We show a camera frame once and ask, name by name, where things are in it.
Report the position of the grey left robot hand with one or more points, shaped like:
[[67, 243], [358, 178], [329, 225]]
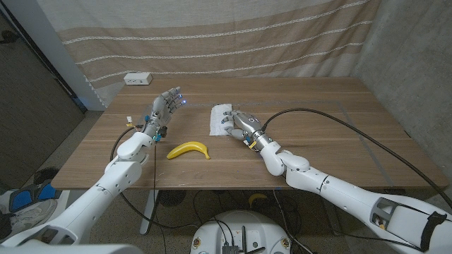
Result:
[[160, 109]]

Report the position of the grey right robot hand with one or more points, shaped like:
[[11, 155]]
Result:
[[247, 125]]

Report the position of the white cloth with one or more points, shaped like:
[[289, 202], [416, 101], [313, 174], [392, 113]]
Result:
[[217, 120]]

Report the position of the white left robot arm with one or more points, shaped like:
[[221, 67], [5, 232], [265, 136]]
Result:
[[95, 190]]

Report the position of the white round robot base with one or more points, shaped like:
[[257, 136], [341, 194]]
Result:
[[247, 225]]

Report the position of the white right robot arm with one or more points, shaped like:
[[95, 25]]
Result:
[[335, 190]]

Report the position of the yellow toy banana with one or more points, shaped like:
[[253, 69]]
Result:
[[187, 147]]

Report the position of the yellow banana under table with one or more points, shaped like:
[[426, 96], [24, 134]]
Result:
[[256, 197]]

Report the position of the white power strip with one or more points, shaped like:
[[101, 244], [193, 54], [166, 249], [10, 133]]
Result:
[[137, 78]]

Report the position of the beige striped curtain backdrop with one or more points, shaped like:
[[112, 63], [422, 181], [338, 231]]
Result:
[[212, 42]]

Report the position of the black round floor fan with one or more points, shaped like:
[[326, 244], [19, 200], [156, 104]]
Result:
[[172, 198]]

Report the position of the white table leg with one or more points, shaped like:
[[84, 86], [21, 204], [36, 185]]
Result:
[[148, 215]]

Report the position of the grey table leg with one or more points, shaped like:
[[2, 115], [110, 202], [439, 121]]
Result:
[[332, 215]]

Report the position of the dark round floor object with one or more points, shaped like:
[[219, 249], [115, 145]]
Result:
[[46, 175]]

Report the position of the blue black foot pedal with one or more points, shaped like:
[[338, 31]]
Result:
[[22, 199]]

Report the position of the white sneaker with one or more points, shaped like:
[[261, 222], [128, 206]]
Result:
[[31, 215]]

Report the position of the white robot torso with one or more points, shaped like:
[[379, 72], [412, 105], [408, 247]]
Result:
[[70, 249]]

